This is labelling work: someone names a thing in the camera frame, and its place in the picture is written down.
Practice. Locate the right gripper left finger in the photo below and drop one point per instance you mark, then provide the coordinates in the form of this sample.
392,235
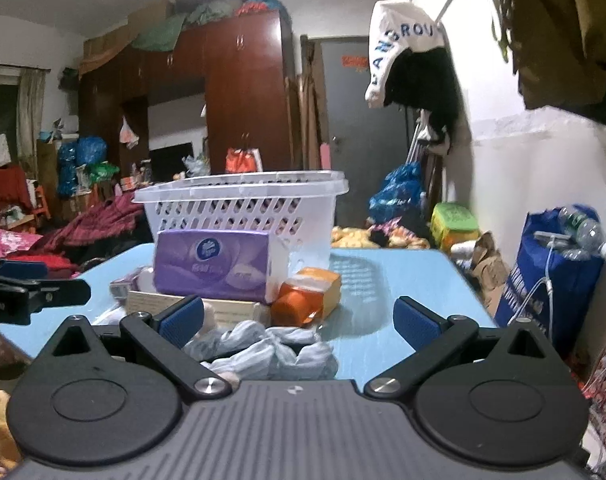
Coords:
157,341

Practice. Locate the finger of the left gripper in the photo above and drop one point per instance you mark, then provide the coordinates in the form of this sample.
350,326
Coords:
25,289

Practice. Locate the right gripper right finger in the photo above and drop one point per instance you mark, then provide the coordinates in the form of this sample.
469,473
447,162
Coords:
438,343

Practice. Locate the purple tissue pack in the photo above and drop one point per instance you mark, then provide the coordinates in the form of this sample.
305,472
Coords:
219,264

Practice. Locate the orange package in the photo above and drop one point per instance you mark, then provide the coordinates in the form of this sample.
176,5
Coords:
307,298

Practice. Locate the light blue striped cloth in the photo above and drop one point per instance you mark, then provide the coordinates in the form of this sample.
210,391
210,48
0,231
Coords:
252,351

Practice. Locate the red plaid blanket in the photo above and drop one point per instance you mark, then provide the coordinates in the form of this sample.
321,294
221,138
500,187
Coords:
110,221

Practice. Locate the yellow floral blanket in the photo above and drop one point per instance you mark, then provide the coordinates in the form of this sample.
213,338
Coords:
390,234

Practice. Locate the green yellow box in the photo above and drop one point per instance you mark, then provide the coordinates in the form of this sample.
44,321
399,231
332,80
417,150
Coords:
452,224

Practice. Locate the blue shopping bag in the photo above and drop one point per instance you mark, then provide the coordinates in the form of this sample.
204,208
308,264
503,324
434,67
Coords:
552,291

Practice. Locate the blue plastic bag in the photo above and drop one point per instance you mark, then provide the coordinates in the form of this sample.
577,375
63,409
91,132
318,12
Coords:
400,189

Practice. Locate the clear plastic bottle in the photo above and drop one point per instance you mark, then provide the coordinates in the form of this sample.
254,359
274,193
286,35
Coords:
586,233

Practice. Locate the white plastic basket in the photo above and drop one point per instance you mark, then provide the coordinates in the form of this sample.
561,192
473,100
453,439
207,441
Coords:
296,206

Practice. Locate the orange white hanging bag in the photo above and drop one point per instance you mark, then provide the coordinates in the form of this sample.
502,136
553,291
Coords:
243,161

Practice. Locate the grey door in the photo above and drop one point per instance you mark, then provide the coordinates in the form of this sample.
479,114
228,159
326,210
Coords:
365,143

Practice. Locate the window curtain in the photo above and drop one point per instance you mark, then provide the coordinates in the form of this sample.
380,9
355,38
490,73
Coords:
29,117

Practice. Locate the dark red wooden wardrobe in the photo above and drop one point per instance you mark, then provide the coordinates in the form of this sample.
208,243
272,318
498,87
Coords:
243,66

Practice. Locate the white black hanging hoodie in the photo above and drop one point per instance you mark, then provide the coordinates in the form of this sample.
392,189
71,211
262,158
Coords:
410,66

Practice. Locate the olive hanging clothes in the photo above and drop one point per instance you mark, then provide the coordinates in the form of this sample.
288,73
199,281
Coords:
559,53

